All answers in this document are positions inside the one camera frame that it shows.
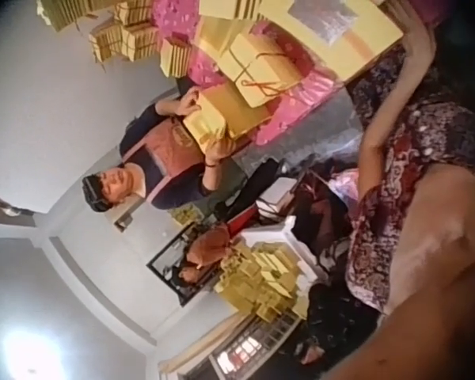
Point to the white plastic stool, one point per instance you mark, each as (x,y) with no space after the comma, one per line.
(277,237)

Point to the large yellow window gift box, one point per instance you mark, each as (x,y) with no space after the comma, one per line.
(356,47)

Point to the stacks of gold striped boxes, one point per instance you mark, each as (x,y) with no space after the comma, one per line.
(118,35)

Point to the shiny gold gift box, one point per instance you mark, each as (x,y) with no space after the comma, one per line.
(206,128)

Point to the round ceiling light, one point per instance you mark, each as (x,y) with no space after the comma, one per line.
(27,352)

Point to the dark red cloth heap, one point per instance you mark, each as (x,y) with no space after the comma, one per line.
(320,221)

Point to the gold striped lid box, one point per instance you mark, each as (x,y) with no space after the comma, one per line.
(229,8)

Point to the black framed mirror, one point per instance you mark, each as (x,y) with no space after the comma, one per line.
(168,257)

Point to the white flat box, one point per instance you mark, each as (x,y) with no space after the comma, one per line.
(277,198)

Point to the pile of small gold boxes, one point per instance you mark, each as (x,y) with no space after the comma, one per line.
(269,277)

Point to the barred window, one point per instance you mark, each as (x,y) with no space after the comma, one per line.
(253,348)

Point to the person's left hand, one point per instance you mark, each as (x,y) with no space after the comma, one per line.
(413,17)

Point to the large gold cardboard box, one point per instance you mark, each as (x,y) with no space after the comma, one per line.
(237,109)

